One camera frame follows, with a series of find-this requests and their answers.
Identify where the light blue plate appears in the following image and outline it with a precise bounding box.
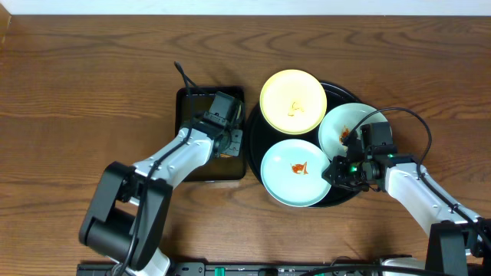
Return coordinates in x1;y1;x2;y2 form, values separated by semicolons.
260;139;331;207
318;103;376;159

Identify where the light blue front plate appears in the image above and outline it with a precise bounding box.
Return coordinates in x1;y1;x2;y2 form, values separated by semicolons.
260;139;331;207

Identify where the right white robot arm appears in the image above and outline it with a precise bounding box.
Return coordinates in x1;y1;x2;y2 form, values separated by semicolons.
322;139;490;275

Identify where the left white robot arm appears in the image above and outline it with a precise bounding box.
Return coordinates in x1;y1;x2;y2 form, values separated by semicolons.
79;112;243;275

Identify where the round black serving tray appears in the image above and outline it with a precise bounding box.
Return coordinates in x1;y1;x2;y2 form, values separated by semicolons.
242;81;362;208

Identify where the black rectangular water tray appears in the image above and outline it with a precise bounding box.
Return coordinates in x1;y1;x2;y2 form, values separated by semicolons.
175;86;246;182

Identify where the yellow plate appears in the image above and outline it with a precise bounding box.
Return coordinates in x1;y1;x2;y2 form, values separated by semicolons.
259;69;327;135

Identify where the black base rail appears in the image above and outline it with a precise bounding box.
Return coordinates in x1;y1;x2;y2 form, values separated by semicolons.
76;261;388;276

